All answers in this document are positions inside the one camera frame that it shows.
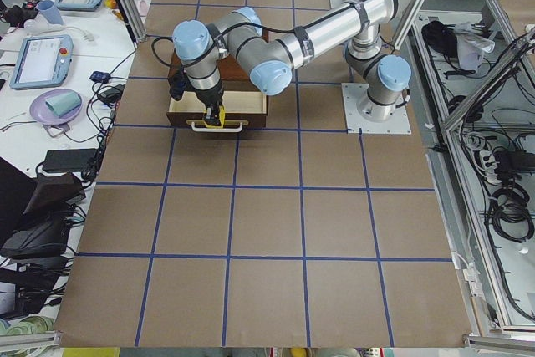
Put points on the teal cup on plate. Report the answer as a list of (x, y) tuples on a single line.
[(61, 104)]

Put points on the yellow wooden block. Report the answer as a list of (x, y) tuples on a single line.
[(216, 126)]

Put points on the near teach pendant tablet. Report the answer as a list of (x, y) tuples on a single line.
[(43, 62)]

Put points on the dark wooden wedge box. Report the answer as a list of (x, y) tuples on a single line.
[(52, 190)]

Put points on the black electronics box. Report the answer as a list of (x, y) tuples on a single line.
[(47, 239)]

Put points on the dark wooden drawer box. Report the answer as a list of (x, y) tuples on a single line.
[(234, 70)]

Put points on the black power adapter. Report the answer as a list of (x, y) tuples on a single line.
[(70, 160)]

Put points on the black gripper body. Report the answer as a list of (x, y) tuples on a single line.
[(210, 97)]

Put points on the white power strip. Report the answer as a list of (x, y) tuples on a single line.
[(487, 165)]

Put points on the blue plastic cup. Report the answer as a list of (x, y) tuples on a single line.
[(49, 10)]

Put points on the purple plate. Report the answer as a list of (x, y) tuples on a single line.
[(40, 112)]

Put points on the wooden drawer with white handle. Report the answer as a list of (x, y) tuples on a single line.
[(242, 110)]

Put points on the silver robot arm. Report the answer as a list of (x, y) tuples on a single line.
[(270, 65)]

